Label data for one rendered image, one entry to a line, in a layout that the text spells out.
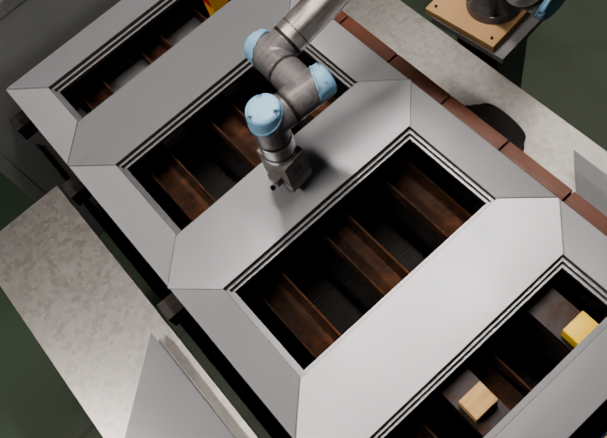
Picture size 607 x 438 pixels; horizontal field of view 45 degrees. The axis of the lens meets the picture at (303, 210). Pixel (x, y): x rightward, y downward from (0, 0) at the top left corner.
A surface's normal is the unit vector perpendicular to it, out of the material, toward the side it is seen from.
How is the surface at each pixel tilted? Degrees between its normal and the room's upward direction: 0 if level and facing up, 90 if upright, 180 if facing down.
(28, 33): 90
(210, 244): 0
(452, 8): 1
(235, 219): 1
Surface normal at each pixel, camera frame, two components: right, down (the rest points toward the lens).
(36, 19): 0.64, 0.63
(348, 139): -0.18, -0.43
